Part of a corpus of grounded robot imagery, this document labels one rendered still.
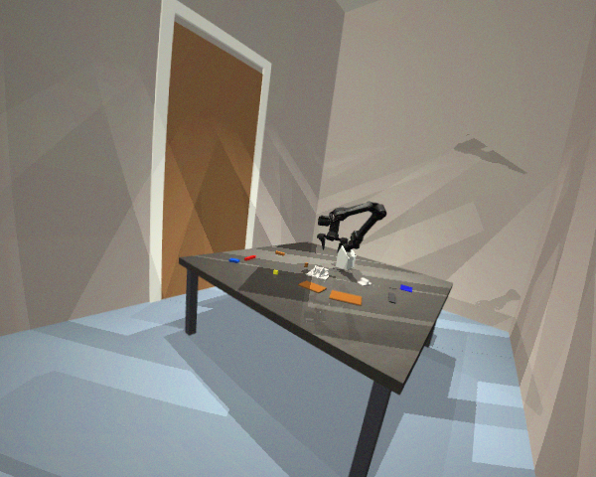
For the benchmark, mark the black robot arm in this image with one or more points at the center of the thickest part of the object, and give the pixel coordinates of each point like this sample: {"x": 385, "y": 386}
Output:
{"x": 378, "y": 212}

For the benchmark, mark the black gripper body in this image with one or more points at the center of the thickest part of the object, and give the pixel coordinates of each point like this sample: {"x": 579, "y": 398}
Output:
{"x": 323, "y": 236}

